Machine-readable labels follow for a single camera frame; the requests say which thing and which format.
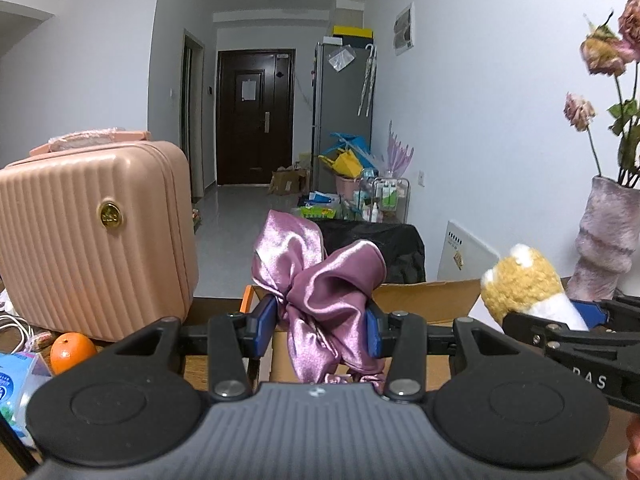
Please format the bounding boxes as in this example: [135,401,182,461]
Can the dark cloth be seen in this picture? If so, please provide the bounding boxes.
[317,221,426,283]

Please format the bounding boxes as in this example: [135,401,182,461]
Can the orange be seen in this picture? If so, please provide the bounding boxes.
[50,332,98,376]

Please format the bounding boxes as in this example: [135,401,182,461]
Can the side doorway frame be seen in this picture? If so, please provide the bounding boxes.
[181,30,206,201]

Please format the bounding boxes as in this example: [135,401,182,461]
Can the red cardboard box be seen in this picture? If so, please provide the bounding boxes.
[240,280,503,386]

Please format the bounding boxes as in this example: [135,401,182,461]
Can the yellow plush toy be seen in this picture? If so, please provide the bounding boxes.
[480,244,588,331]

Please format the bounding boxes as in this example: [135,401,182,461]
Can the white panel heater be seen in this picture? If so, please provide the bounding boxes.
[437,220,501,281]

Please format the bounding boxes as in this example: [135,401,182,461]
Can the pink ribbed suitcase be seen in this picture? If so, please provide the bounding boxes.
[0,130,200,343]

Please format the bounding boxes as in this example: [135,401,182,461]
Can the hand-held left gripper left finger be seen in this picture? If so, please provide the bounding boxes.
[107,294,279,402]

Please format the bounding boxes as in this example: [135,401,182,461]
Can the purple feather wings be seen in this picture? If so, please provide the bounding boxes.
[387,120,415,176]

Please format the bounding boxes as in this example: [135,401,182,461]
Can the purple satin scrunchie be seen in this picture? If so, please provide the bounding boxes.
[251,210,388,386]

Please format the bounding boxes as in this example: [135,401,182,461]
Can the bunch of dried roses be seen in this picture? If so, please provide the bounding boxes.
[564,0,640,186]

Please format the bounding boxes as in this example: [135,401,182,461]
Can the white folded umbrella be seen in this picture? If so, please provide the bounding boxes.
[357,44,377,118]

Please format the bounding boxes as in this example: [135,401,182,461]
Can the purple textured vase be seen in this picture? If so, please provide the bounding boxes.
[565,175,640,301]

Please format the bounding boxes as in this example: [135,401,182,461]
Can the dark wooden door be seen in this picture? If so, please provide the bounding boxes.
[216,50,296,186]

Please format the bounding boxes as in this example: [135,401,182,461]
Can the pink bucket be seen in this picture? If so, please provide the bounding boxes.
[335,175,363,200]

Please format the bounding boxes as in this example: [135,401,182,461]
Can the large blue tissue pack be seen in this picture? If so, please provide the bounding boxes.
[0,352,53,441]

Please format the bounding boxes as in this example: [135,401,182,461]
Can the clear plastic bag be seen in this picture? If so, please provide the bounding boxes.
[327,45,356,72]

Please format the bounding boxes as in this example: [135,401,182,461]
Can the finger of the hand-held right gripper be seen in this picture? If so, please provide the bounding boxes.
[502,312,640,413]
[570,296,640,333]

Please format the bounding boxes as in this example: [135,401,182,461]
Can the white wall fuse panel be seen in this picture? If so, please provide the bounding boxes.
[392,2,416,56]

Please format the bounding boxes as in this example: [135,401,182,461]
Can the person's right hand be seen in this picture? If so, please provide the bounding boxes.
[625,412,640,478]

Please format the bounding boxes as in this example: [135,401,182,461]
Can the brown cardboard box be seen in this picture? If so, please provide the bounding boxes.
[270,167,308,196]

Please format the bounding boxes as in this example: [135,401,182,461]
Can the grey refrigerator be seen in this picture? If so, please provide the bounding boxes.
[312,42,376,196]

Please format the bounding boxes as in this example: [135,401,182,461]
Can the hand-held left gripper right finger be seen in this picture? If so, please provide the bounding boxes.
[364,305,531,403]

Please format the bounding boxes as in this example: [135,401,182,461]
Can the trolley with bottles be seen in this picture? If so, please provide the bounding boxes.
[360,170,411,223]

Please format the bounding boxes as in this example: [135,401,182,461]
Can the white cable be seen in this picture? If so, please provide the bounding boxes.
[0,310,36,356]

